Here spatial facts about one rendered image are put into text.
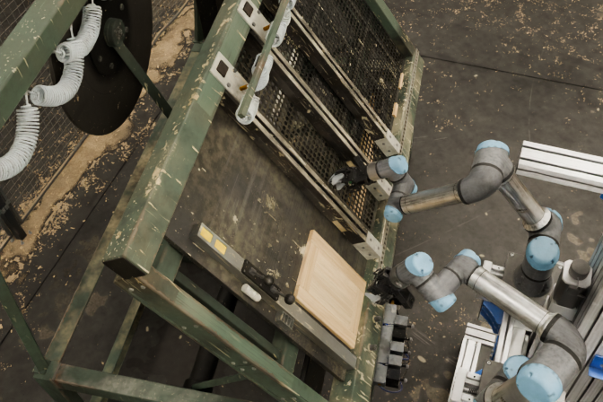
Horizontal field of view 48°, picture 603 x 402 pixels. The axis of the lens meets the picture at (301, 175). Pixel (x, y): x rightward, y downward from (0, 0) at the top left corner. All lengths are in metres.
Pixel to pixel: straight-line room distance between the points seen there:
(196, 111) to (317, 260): 0.83
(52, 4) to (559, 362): 1.84
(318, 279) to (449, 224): 1.73
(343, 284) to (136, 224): 1.14
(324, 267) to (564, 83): 2.99
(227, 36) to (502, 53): 3.26
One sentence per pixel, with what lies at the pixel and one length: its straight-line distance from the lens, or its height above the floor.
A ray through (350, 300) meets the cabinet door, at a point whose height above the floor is 0.96.
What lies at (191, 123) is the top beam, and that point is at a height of 1.93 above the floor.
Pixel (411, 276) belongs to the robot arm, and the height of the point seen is 1.64.
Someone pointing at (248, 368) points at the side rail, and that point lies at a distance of 2.35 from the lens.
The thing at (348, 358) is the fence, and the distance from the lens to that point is 2.76.
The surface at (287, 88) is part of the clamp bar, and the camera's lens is 2.78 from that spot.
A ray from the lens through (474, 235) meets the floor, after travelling 4.25.
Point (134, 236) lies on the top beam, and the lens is 1.93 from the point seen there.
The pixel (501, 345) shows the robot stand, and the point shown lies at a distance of 2.84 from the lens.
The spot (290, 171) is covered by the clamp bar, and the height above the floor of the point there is 1.44.
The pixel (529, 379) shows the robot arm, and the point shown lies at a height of 1.65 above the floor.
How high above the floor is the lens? 3.46
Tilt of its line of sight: 51 degrees down
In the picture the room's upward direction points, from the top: 6 degrees counter-clockwise
